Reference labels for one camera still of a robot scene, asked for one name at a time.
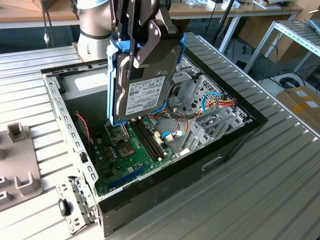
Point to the cardboard box with labels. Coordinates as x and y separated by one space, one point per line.
300 110

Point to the hinged metal card retainer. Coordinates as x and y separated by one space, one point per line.
75 200

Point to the blue expansion slot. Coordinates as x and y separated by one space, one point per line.
127 177

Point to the long wooden desk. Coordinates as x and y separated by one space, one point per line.
200 11

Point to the grey parts rack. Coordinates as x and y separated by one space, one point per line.
16 160

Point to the hard disk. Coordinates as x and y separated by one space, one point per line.
147 95

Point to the metal slat shelf rack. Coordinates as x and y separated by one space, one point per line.
295 31

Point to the green motherboard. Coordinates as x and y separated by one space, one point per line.
120 172

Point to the perforated metal drive cage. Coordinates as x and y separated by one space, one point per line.
207 85

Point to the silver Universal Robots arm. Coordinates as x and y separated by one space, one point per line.
92 25

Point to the white paper tag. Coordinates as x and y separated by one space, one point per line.
184 151

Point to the grey metal disk bay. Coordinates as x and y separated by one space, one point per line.
220 130

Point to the large brown cardboard box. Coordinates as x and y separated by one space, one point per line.
255 27

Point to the small brown cardboard box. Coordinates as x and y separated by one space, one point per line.
35 3

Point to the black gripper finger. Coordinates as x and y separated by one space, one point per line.
160 37
125 20

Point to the black RAM slot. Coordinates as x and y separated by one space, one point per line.
148 140
154 137
151 139
145 142

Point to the black stand pole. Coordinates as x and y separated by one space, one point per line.
226 15

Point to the grey optical drive cage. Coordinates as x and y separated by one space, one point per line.
186 82

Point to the black open PC case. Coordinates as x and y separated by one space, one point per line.
175 180

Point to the grey power supply unit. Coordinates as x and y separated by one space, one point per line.
85 107

